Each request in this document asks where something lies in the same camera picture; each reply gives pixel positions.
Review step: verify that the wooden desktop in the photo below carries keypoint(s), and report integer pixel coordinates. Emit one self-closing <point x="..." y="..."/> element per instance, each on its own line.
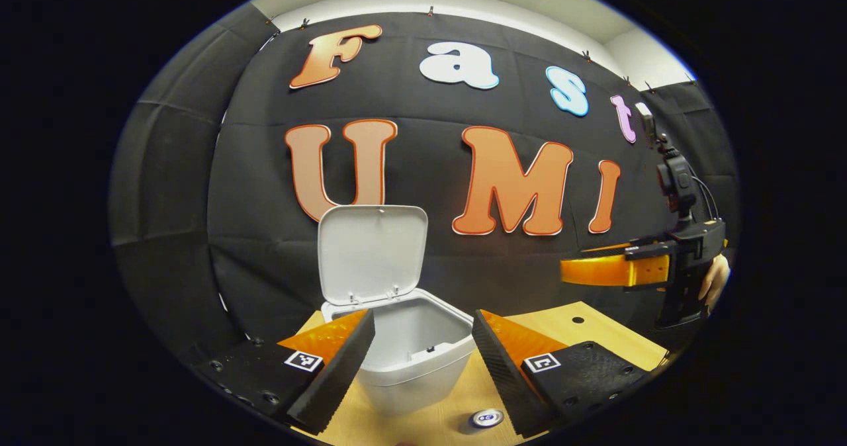
<point x="609" y="340"/>

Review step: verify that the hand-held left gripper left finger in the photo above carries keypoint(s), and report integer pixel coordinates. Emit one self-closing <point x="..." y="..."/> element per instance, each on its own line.
<point x="344" y="373"/>

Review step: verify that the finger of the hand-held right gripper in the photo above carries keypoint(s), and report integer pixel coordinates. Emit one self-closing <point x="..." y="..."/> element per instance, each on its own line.
<point x="609" y="270"/>
<point x="645" y="251"/>

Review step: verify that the white desktop garbage bin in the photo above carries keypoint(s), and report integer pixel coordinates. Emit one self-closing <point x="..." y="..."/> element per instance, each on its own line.
<point x="374" y="254"/>

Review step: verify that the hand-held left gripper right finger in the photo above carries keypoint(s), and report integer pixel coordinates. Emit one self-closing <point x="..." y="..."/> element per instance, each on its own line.
<point x="496" y="366"/>

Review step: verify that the black backdrop cloth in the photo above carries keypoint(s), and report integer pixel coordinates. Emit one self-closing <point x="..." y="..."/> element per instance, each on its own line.
<point x="450" y="274"/>

